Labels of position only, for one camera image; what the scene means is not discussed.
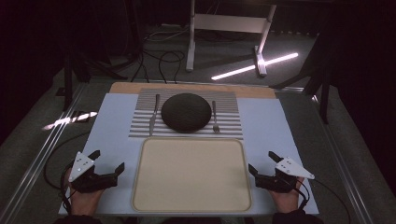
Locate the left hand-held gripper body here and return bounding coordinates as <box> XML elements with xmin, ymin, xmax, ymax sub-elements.
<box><xmin>67</xmin><ymin>151</ymin><xmax>120</xmax><ymax>194</ymax></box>

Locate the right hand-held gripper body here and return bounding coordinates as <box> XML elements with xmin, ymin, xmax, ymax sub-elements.
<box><xmin>255</xmin><ymin>157</ymin><xmax>316</xmax><ymax>194</ymax></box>

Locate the silver table knife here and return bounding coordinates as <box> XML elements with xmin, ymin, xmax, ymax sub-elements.
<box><xmin>148</xmin><ymin>93</ymin><xmax>161</xmax><ymax>137</ymax></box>

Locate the beige tray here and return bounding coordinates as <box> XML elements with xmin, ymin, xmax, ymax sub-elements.
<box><xmin>131</xmin><ymin>136</ymin><xmax>253</xmax><ymax>214</ymax></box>

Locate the silver fork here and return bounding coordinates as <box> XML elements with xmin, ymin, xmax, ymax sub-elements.
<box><xmin>211</xmin><ymin>100</ymin><xmax>221</xmax><ymax>134</ymax></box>

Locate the round black plate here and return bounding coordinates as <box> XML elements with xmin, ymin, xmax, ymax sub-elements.
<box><xmin>161</xmin><ymin>92</ymin><xmax>213</xmax><ymax>134</ymax></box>

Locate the person's right hand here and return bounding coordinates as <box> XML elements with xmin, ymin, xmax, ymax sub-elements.
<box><xmin>269</xmin><ymin>179</ymin><xmax>304</xmax><ymax>214</ymax></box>

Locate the person's left hand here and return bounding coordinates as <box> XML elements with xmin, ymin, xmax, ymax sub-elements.
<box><xmin>68</xmin><ymin>183</ymin><xmax>106</xmax><ymax>217</ymax></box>

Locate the light blue table mat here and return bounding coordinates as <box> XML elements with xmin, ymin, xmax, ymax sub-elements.
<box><xmin>58</xmin><ymin>92</ymin><xmax>320</xmax><ymax>217</ymax></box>

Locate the grey striped placemat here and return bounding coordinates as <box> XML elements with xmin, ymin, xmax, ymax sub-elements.
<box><xmin>128</xmin><ymin>88</ymin><xmax>245</xmax><ymax>140</ymax></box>

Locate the black metal stand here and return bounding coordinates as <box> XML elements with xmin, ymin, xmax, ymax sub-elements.
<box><xmin>55</xmin><ymin>46</ymin><xmax>129</xmax><ymax>112</ymax></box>
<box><xmin>270</xmin><ymin>31</ymin><xmax>334</xmax><ymax>125</ymax></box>

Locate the left hand-held gripper cable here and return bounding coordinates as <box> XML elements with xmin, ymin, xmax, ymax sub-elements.
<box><xmin>43</xmin><ymin>131</ymin><xmax>92</xmax><ymax>217</ymax></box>

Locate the hand-held gripper cable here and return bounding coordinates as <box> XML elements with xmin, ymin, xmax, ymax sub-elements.
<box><xmin>292</xmin><ymin>176</ymin><xmax>351</xmax><ymax>224</ymax></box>
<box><xmin>43</xmin><ymin>131</ymin><xmax>92</xmax><ymax>217</ymax></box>

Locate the aluminium rail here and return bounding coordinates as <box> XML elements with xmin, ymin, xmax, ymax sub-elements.
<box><xmin>0</xmin><ymin>82</ymin><xmax>87</xmax><ymax>224</ymax></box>
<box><xmin>311</xmin><ymin>92</ymin><xmax>375</xmax><ymax>224</ymax></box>

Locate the right hand-held gripper cable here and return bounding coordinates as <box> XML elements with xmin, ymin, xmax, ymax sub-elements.
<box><xmin>292</xmin><ymin>176</ymin><xmax>351</xmax><ymax>224</ymax></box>

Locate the black floor cable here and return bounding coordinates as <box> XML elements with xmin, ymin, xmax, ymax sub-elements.
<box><xmin>130</xmin><ymin>50</ymin><xmax>151</xmax><ymax>84</ymax></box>
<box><xmin>158</xmin><ymin>50</ymin><xmax>186</xmax><ymax>84</ymax></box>

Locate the white metal stand frame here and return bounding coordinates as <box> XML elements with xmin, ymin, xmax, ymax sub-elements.
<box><xmin>185</xmin><ymin>0</ymin><xmax>277</xmax><ymax>77</ymax></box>

